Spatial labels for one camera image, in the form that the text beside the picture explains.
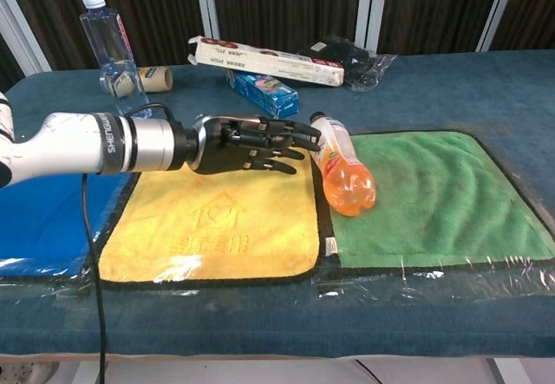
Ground orange drink bottle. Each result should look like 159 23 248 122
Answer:
308 111 376 218

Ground black cloth in plastic bag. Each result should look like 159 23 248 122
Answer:
297 33 398 93

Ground blue table cloth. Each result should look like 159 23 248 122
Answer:
0 49 555 358

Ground blue cloth mat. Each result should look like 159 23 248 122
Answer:
0 171 140 279

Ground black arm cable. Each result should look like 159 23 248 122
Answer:
81 102 183 384

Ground yellow cloth mat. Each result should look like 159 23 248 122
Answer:
97 153 321 283

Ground clear water bottle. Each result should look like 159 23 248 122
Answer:
78 0 153 120

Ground green cloth mat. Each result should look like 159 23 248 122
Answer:
318 130 555 270

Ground long white wrap box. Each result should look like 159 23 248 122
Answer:
187 35 346 89

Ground white perforated shoe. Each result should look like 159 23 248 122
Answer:
0 360 61 384

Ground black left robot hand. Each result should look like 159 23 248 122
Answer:
182 114 323 176

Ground blue wrap box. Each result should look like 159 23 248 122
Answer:
225 69 300 121

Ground cardboard tube roll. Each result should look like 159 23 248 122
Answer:
105 65 174 99

